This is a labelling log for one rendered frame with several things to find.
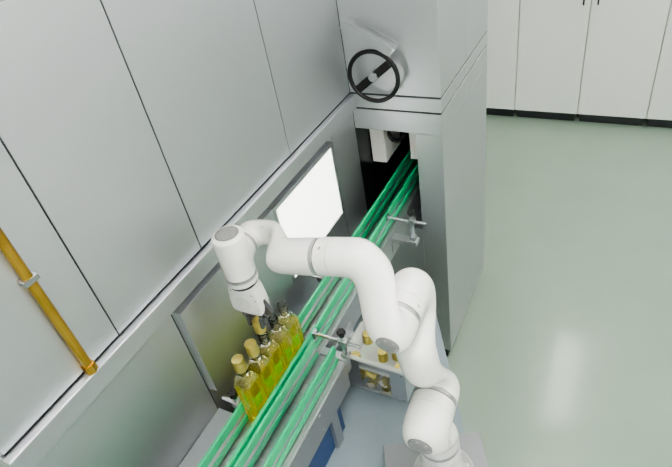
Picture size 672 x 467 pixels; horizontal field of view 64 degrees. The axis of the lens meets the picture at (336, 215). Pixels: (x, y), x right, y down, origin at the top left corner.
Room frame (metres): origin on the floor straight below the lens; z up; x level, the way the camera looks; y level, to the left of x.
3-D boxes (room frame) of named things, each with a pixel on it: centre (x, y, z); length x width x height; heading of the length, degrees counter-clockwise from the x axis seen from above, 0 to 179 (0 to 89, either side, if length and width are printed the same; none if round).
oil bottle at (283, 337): (1.11, 0.24, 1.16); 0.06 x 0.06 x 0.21; 56
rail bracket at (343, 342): (1.14, 0.08, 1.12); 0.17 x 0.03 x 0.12; 57
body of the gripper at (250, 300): (1.07, 0.28, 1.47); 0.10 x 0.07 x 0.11; 58
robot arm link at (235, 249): (1.07, 0.27, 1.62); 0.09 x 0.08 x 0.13; 150
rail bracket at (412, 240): (1.68, -0.27, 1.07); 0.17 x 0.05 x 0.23; 57
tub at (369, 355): (1.18, -0.07, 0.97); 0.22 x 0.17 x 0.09; 57
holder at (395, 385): (1.20, -0.05, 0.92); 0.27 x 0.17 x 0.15; 57
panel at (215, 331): (1.40, 0.22, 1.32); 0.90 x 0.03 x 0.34; 147
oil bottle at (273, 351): (1.06, 0.28, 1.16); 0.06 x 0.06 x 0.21; 58
